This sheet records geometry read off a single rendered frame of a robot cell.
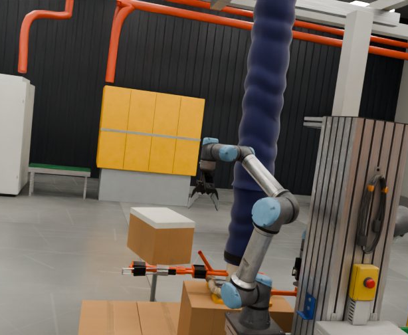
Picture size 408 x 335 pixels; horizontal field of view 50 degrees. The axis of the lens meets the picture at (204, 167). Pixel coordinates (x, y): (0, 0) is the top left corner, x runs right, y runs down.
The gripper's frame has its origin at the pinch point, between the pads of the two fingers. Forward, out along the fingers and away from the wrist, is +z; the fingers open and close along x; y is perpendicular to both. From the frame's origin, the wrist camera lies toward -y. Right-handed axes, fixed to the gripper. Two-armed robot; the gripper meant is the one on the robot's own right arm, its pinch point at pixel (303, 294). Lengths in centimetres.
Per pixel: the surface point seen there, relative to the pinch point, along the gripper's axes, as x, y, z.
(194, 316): -6, 58, 19
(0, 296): -223, 210, 113
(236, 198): -23, 39, -45
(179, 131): -756, -3, -54
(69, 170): -734, 221, 57
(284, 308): -10.9, 4.8, 13.4
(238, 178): -22, 40, -56
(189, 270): -24, 61, 1
